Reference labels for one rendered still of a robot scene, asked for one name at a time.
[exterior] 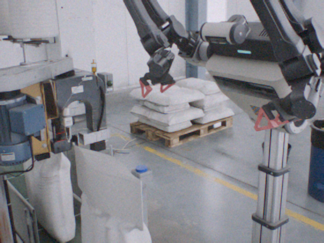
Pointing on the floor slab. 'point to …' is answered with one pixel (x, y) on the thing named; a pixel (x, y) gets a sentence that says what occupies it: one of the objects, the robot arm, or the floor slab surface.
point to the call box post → (144, 204)
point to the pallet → (170, 141)
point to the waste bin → (316, 160)
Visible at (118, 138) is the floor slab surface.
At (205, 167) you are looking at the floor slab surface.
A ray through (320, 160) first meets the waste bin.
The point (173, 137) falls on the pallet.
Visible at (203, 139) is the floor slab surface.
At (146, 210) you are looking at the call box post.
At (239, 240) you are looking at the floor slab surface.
